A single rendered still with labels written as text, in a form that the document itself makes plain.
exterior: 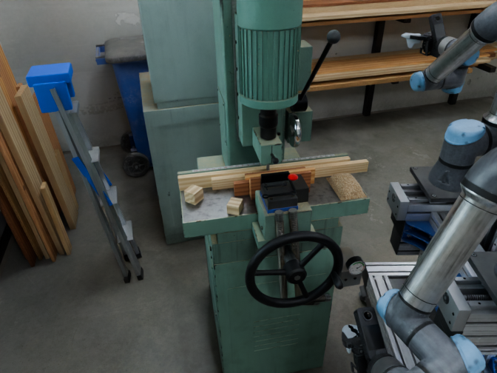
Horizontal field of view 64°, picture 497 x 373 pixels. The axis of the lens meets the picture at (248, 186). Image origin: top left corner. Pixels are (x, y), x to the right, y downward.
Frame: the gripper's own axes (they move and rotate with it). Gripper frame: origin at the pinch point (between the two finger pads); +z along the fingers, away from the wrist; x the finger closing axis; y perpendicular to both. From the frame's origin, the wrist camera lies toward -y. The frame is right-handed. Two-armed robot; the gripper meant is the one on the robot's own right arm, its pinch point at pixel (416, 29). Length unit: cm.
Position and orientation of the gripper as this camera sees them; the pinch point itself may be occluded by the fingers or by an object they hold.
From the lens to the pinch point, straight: 202.1
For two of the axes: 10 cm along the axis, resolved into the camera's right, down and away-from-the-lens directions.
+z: -2.4, -5.3, 8.1
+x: 9.6, -2.6, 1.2
